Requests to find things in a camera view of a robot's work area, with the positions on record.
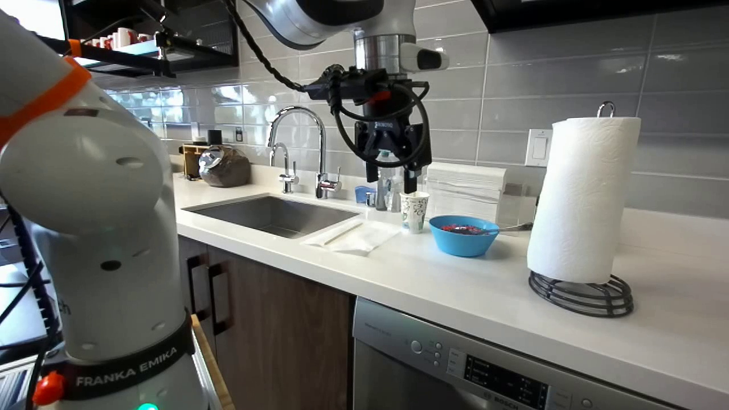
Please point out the tall chrome faucet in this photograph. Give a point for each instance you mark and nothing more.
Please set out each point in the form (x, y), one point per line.
(319, 145)

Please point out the white paper towel roll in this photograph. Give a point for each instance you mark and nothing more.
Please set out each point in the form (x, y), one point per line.
(581, 206)

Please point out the paper towel roll on holder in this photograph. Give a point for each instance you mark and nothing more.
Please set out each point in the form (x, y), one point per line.
(581, 299)

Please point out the stainless steel dishwasher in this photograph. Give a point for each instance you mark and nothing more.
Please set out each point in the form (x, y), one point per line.
(424, 366)

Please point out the blue sponge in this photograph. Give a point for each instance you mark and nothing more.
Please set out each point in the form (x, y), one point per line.
(365, 195)

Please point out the brown jar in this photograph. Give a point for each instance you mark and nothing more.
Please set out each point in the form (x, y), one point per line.
(195, 160)

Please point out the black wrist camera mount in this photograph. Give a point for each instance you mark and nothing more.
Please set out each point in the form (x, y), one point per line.
(357, 85)

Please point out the wooden frame edge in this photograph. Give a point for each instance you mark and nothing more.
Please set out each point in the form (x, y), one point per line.
(213, 366)

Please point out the dark wall shelf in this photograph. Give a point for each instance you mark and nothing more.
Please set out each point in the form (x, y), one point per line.
(151, 46)

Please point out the stack of white napkins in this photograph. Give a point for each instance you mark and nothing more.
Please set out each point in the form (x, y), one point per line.
(466, 191)

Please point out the stainless steel sink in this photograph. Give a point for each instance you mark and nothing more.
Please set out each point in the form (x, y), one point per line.
(274, 215)

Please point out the black upper cabinet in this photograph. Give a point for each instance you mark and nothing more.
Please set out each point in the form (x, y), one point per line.
(599, 13)

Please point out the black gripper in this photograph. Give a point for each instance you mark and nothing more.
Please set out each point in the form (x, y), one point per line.
(391, 122)

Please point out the white wall outlet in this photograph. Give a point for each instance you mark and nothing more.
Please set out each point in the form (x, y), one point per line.
(538, 146)

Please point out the blue bowl with beads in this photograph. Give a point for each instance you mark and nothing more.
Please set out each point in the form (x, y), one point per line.
(463, 240)

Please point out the clear plastic bottle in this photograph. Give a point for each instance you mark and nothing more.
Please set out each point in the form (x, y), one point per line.
(397, 198)

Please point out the small chrome tap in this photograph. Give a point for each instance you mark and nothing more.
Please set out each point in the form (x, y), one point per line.
(287, 173)

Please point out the brown wooden cabinet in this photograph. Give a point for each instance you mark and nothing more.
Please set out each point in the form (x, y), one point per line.
(287, 342)

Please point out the dark brown bag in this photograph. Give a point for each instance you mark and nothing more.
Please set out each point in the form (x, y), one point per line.
(227, 170)

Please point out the printed white paper cup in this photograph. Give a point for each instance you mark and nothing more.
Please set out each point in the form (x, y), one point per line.
(416, 215)

